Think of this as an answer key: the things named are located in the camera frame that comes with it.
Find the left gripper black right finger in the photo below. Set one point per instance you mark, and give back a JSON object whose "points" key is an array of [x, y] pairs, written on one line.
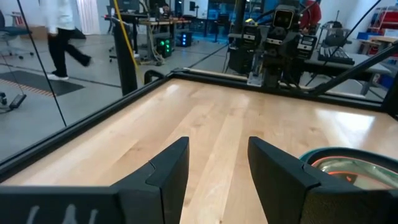
{"points": [[280, 186]]}

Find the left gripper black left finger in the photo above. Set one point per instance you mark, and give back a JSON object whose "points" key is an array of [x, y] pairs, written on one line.
{"points": [[161, 186]]}

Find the large teal plastic plate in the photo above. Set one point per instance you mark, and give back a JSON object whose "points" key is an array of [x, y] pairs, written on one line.
{"points": [[304, 155]]}

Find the small orange translucent plate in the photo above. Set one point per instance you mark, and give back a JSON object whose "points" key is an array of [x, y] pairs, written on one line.
{"points": [[357, 174]]}

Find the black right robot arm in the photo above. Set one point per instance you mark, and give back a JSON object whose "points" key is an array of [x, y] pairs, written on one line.
{"points": [[275, 73]]}

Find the person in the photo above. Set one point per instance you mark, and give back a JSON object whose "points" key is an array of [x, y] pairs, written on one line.
{"points": [[60, 40], [314, 15]]}

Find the black keyboard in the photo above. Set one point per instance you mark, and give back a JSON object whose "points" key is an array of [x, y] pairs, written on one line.
{"points": [[335, 56]]}

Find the black perforated computer box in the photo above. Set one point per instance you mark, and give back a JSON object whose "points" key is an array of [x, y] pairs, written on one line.
{"points": [[237, 60]]}

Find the grey table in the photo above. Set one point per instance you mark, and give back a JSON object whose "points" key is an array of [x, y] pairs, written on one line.
{"points": [[367, 67]]}

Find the red storage shelf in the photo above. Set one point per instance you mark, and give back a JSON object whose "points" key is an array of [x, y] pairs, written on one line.
{"points": [[385, 18]]}

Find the computer tower blue lights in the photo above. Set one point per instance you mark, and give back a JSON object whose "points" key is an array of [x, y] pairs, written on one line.
{"points": [[185, 39]]}

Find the black stand pole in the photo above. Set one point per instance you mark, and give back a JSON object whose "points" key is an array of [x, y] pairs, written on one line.
{"points": [[124, 62]]}

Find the computer tower green lights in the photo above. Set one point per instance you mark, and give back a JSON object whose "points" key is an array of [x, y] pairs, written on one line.
{"points": [[163, 46]]}

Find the wooden desk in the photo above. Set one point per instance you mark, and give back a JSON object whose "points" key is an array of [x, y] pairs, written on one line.
{"points": [[161, 21]]}

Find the black hazard-striped floor mat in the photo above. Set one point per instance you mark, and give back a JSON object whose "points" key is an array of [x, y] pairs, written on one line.
{"points": [[37, 82]]}

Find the thin black rod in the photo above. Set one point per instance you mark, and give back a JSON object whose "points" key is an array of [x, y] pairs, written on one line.
{"points": [[40, 60]]}

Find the white curtain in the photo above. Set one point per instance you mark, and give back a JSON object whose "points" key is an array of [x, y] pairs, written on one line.
{"points": [[88, 15]]}

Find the cardboard box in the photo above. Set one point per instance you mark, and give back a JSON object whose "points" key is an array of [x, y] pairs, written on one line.
{"points": [[38, 31]]}

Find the blue office chair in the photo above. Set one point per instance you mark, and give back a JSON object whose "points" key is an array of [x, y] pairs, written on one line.
{"points": [[12, 31]]}

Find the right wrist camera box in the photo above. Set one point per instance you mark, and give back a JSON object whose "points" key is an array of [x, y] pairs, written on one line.
{"points": [[283, 18]]}

